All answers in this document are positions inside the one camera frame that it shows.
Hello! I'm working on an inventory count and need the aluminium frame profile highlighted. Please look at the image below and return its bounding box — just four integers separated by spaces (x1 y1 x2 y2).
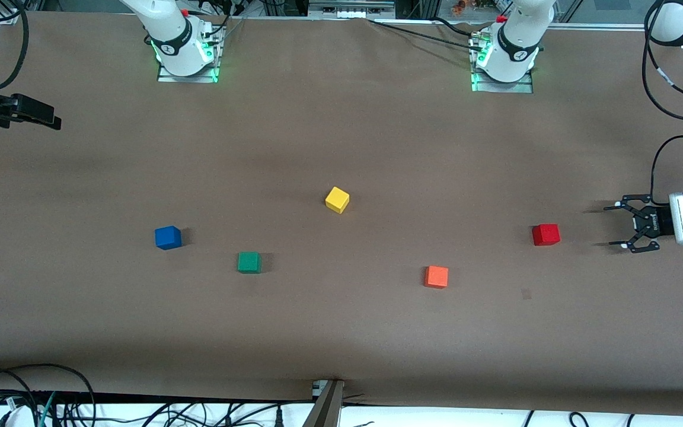
0 0 23 26

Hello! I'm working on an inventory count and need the red wooden block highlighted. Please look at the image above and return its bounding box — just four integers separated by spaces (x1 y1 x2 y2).
532 224 561 247

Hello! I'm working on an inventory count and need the long black base cable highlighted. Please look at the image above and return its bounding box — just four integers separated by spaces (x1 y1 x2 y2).
370 20 484 47

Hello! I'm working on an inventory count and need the teal floor cable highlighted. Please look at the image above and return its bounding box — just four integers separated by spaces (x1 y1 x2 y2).
38 391 58 427

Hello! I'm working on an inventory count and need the blue wooden block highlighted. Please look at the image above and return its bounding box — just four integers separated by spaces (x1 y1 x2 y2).
155 225 183 251

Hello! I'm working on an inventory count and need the black looped floor cable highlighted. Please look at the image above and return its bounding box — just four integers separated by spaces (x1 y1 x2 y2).
0 364 97 427

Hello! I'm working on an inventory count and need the dark camera mount post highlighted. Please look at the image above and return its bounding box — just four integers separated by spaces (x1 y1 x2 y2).
302 380 346 427

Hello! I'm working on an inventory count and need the green wooden block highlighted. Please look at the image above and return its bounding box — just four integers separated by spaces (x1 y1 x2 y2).
237 251 262 275

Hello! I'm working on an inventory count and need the yellow wooden block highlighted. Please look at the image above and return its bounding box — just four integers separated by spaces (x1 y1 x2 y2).
325 186 350 215

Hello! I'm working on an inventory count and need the white power strip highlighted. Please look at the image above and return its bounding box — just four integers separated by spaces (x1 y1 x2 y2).
309 0 396 19

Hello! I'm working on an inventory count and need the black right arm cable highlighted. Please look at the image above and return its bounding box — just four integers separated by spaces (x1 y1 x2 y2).
0 0 30 91

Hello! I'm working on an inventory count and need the orange wooden block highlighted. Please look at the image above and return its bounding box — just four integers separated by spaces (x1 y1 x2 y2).
424 265 449 290

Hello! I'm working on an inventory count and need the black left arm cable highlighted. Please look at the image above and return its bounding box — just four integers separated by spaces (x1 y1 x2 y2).
641 0 683 199

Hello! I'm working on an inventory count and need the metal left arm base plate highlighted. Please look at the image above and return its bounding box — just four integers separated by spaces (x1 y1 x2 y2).
471 36 535 94

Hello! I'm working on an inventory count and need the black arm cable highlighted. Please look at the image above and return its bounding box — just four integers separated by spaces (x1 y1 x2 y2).
0 0 30 91
641 0 683 199

